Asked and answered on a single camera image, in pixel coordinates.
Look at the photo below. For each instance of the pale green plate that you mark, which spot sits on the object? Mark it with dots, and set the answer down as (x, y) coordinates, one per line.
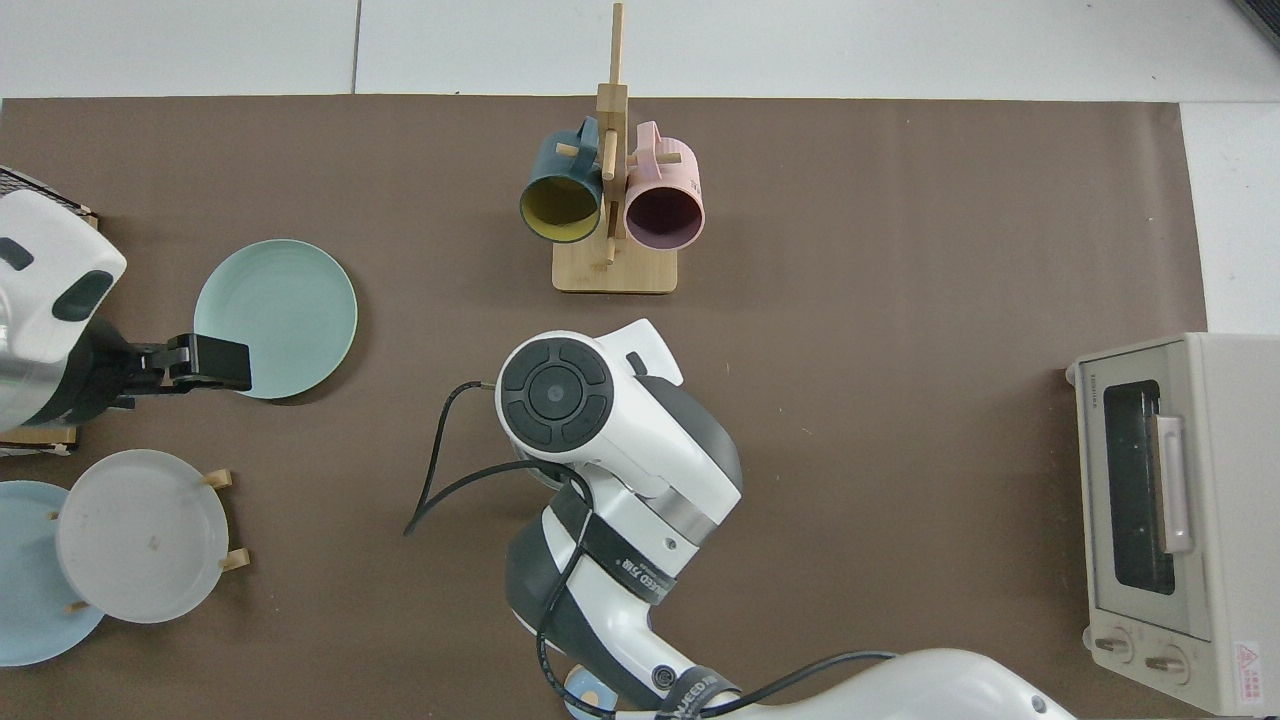
(290, 310)

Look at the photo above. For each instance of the wooden plate rack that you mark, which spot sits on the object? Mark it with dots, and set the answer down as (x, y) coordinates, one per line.
(220, 478)

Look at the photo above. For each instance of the white plate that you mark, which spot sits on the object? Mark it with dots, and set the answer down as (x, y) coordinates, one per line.
(140, 540)

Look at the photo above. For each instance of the light blue plate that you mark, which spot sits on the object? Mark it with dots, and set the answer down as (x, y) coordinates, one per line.
(25, 600)

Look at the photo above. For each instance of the dark teal cup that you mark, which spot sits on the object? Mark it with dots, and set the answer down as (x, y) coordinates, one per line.
(545, 170)

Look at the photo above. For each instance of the wooden cup stand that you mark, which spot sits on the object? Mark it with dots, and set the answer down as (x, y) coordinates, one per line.
(615, 272)

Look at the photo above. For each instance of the small blue round thing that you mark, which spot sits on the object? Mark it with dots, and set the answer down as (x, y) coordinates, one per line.
(585, 690)

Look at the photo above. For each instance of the pink cup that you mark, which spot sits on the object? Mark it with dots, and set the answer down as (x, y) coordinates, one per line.
(680, 175)

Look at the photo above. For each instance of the brown table cloth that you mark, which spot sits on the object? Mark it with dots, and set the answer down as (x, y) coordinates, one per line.
(900, 350)

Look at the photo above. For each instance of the pale toaster oven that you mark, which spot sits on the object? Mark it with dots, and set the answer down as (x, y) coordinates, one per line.
(1130, 590)

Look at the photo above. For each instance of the dark grey corner object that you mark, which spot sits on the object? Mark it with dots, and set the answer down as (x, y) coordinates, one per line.
(1265, 15)

